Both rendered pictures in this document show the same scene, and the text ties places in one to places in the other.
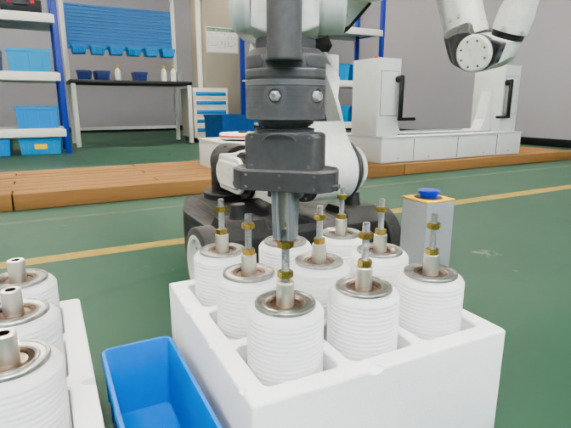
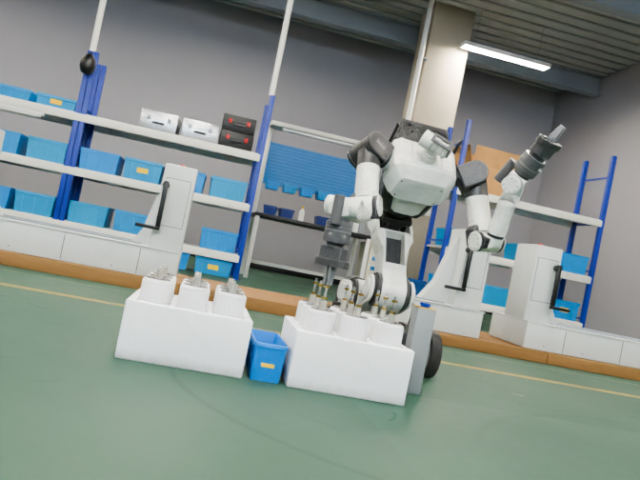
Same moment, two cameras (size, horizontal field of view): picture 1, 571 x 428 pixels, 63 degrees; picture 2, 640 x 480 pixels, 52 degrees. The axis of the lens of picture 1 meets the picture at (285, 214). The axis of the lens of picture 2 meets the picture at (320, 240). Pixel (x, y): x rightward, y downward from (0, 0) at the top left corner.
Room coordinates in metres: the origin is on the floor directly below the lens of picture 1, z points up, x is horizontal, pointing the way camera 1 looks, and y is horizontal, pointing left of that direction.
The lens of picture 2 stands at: (-1.55, -0.61, 0.43)
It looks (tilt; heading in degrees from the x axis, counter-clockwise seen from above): 1 degrees up; 18
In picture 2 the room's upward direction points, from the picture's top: 11 degrees clockwise
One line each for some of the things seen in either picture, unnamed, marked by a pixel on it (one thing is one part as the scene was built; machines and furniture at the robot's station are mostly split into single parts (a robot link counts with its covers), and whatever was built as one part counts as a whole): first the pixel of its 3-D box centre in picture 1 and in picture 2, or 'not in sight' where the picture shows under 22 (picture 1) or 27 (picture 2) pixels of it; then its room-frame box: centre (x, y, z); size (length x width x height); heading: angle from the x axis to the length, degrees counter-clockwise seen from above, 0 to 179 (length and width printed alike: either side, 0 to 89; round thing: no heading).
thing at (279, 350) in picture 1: (285, 369); (316, 336); (0.53, 0.00, 0.16); 0.10 x 0.10 x 0.18
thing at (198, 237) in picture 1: (206, 265); not in sight; (1.09, 0.20, 0.10); 0.20 x 0.05 x 0.20; 28
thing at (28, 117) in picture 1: (36, 116); (217, 240); (4.82, 2.53, 0.36); 0.50 x 0.38 x 0.21; 28
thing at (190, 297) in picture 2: not in sight; (190, 313); (0.34, 0.37, 0.16); 0.10 x 0.10 x 0.18
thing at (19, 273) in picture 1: (16, 271); not in sight; (0.61, 0.37, 0.26); 0.02 x 0.02 x 0.03
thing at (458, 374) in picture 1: (317, 353); (340, 357); (0.69, -0.05, 0.09); 0.39 x 0.39 x 0.18; 27
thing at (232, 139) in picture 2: (19, 5); (234, 143); (4.77, 2.54, 1.41); 0.42 x 0.34 x 0.17; 30
